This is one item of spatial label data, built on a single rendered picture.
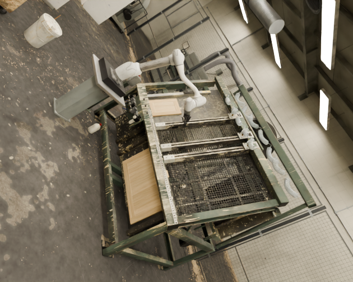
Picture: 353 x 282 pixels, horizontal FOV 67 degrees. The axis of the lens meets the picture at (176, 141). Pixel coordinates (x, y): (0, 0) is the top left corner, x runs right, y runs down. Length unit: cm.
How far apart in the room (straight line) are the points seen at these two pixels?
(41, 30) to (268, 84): 718
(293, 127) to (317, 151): 96
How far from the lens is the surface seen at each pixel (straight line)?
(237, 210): 293
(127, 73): 322
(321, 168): 807
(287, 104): 894
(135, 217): 325
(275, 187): 318
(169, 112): 368
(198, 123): 355
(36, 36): 402
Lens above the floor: 184
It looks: 13 degrees down
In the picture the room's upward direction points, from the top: 63 degrees clockwise
